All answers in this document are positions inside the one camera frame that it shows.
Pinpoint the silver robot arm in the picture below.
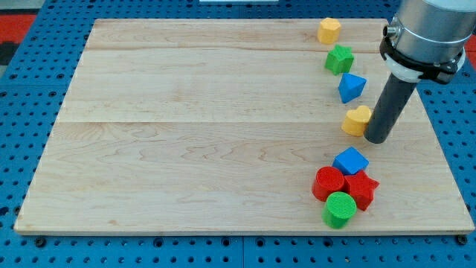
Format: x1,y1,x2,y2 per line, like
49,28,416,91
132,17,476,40
380,0,475,84

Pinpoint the green star block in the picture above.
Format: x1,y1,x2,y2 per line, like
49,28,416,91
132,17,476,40
324,45,354,75

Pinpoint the red star block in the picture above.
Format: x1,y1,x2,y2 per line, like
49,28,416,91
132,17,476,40
344,170,380,211

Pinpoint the red cylinder block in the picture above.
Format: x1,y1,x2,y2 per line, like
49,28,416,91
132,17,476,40
312,166,344,202

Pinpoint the blue cube block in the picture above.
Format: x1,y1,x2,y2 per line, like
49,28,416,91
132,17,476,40
332,147,370,175

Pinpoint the yellow heart block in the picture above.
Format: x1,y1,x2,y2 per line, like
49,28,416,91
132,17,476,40
341,106,372,137

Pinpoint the blue triangle block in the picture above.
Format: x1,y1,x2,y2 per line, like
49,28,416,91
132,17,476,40
338,73,367,103

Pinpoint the green cylinder block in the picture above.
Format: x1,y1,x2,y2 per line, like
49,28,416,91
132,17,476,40
321,191,357,229

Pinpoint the yellow hexagon block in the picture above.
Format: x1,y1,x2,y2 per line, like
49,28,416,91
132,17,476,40
317,18,341,45

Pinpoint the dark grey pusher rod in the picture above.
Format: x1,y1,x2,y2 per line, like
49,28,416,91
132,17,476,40
364,74,417,144

